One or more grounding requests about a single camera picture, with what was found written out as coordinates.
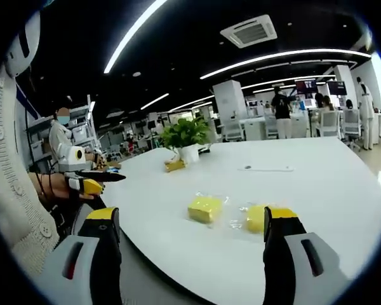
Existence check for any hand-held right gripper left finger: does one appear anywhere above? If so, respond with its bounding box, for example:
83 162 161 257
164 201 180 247
34 207 123 305

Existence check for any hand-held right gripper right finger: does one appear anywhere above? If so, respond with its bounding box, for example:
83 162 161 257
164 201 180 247
262 206 357 305

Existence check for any yellow silicone block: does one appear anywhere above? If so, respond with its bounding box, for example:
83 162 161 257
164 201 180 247
187 195 224 224
245 204 295 234
164 158 187 173

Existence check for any person's left hand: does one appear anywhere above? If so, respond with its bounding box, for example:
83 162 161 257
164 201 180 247
29 173 96 205

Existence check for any metal storage shelf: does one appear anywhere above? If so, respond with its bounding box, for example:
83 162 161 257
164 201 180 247
25 94 98 163

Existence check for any person's white knit cardigan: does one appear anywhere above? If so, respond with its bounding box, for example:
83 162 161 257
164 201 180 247
0 62 62 278

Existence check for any clear plastic wrapper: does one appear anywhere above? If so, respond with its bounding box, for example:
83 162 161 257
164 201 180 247
227 203 267 230
194 191 230 227

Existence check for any short ceiling light strip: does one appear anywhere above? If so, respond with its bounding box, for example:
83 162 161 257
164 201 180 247
140 92 170 111

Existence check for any green potted plant white pot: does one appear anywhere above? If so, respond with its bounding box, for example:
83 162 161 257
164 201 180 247
158 116 214 163

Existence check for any white worn device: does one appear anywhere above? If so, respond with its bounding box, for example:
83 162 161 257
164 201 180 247
4 11 41 78

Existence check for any grey office chair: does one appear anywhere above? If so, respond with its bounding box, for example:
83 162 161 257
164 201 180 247
223 121 244 142
318 110 341 138
342 109 363 151

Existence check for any long ceiling light strip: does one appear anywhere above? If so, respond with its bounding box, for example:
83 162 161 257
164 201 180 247
103 0 170 75

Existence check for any white square pillar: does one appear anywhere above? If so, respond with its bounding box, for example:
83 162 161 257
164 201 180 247
212 79 249 128

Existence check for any curved ceiling light strip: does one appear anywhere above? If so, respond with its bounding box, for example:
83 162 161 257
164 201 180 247
199 48 373 81

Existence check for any ceiling air conditioner vent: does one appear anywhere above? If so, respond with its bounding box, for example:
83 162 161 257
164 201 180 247
219 14 278 50

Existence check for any black cable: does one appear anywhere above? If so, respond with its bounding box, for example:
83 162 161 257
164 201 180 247
34 158 58 196

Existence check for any wall screen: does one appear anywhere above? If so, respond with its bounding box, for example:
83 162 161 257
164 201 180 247
326 81 348 96
295 79 317 95

